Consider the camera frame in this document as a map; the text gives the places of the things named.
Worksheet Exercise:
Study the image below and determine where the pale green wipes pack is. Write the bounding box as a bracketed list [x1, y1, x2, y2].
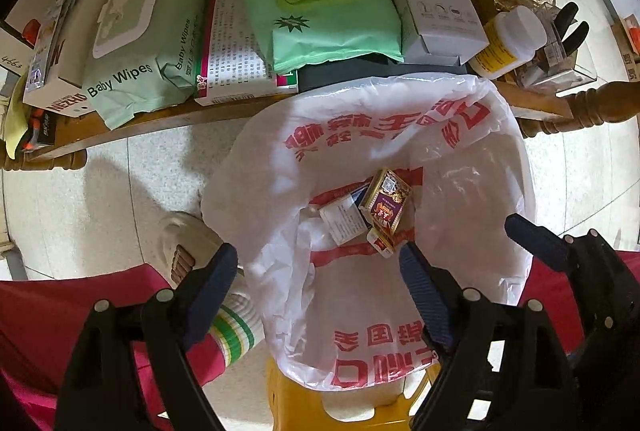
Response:
[82, 0, 213, 129]

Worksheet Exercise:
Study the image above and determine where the white plastic bag red print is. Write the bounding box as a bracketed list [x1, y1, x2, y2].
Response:
[200, 73, 538, 404]

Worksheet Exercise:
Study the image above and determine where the purple gold cigarette box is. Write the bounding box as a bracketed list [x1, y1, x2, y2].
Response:
[361, 168, 415, 237]

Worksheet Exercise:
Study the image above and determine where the black tool handle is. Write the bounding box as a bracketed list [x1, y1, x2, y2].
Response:
[552, 2, 579, 29]
[560, 22, 591, 56]

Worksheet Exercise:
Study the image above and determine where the white red text box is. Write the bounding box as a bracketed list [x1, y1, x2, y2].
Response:
[194, 0, 300, 106]

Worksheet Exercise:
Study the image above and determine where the black orange packet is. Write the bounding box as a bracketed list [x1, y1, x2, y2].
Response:
[20, 106, 57, 152]

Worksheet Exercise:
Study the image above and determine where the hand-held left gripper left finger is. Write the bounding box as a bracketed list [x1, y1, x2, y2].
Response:
[59, 242, 240, 431]

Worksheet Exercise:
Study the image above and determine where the white box cartoon print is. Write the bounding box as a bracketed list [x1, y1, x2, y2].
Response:
[22, 0, 111, 119]

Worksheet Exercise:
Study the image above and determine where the white carton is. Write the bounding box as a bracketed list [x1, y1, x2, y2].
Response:
[0, 23, 36, 76]

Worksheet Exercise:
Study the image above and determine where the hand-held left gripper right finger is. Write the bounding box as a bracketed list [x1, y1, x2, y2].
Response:
[397, 241, 593, 431]

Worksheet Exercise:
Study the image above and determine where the cardboard box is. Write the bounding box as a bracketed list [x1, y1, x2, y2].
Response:
[610, 16, 640, 82]

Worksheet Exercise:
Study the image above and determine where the small red white box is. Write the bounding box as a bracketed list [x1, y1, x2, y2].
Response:
[366, 228, 407, 258]

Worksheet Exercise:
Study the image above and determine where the yellow plastic stool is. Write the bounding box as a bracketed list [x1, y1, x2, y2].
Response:
[265, 358, 441, 431]

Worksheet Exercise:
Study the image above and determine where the wooden table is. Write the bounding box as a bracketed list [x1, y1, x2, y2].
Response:
[0, 0, 640, 172]

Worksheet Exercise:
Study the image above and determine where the clear acrylic holder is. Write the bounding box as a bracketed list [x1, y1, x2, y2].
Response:
[520, 3, 598, 86]

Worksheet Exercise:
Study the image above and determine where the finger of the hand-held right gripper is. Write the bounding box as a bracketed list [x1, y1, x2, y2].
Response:
[504, 213, 640, 357]

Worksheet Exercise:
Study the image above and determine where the beige slipper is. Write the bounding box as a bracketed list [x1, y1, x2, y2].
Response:
[159, 211, 226, 287]

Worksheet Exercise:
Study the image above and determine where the white striped sock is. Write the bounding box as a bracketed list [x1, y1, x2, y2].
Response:
[207, 271, 266, 367]

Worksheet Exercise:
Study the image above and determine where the white pill bottle yellow label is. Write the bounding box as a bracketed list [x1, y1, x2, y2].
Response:
[472, 6, 548, 79]

